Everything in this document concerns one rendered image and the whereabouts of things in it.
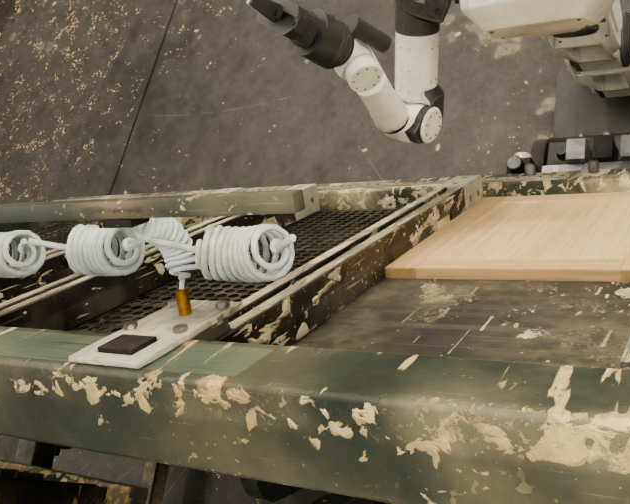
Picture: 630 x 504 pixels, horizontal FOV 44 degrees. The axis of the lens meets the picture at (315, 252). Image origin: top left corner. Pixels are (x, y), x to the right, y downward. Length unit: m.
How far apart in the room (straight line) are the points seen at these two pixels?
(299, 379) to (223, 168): 2.80
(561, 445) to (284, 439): 0.25
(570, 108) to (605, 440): 2.17
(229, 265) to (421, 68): 0.90
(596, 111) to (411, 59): 1.16
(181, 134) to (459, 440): 3.18
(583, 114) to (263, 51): 1.57
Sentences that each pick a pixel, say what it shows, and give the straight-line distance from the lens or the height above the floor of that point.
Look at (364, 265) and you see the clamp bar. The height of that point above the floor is 1.44.
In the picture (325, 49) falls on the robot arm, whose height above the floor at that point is 1.50.
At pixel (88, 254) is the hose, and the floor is 1.89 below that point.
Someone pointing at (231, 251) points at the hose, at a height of 1.88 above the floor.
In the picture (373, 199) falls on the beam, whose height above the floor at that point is 0.89.
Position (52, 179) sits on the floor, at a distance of 4.21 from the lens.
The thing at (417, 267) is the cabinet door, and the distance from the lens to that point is 1.31.
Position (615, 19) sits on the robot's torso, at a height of 0.92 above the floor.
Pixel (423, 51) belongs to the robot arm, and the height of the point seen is 1.24.
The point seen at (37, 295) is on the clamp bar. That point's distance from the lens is 1.34.
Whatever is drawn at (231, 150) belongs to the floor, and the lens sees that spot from 3.49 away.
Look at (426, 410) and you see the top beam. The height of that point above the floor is 1.93.
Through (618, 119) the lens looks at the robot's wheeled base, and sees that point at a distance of 2.67.
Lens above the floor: 2.53
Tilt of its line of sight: 56 degrees down
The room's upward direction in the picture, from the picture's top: 58 degrees counter-clockwise
